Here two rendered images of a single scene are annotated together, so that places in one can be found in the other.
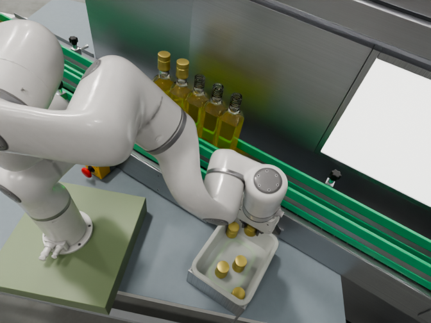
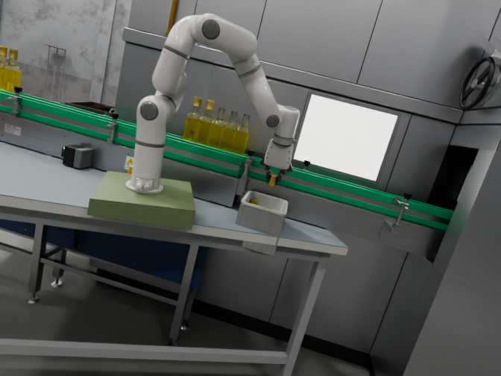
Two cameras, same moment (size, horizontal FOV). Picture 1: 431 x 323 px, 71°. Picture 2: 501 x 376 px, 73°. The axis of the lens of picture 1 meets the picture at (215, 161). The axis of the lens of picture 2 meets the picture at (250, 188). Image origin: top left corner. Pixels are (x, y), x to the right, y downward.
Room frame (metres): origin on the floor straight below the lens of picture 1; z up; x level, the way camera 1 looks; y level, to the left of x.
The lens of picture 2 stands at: (-0.85, 0.34, 1.15)
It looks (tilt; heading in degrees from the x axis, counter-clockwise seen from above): 12 degrees down; 343
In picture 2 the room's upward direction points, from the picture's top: 15 degrees clockwise
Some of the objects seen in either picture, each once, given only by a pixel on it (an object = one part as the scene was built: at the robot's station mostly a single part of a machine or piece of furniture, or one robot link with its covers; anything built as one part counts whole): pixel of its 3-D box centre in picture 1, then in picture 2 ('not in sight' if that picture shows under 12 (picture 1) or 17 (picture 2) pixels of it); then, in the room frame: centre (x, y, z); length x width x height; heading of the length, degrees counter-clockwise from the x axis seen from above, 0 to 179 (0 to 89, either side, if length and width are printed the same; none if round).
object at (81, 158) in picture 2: not in sight; (77, 157); (0.70, 0.64, 0.79); 0.08 x 0.08 x 0.08; 68
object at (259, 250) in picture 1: (234, 259); (263, 210); (0.36, -0.11, 0.80); 0.22 x 0.17 x 0.09; 158
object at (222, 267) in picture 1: (222, 269); not in sight; (0.33, -0.08, 0.79); 0.04 x 0.04 x 0.04
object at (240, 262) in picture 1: (239, 263); not in sight; (0.35, -0.13, 0.79); 0.04 x 0.04 x 0.04
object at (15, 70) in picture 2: not in sight; (10, 79); (1.09, 1.05, 1.02); 0.06 x 0.06 x 0.28; 68
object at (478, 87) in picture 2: not in sight; (479, 84); (0.32, -0.85, 1.49); 0.21 x 0.05 x 0.21; 158
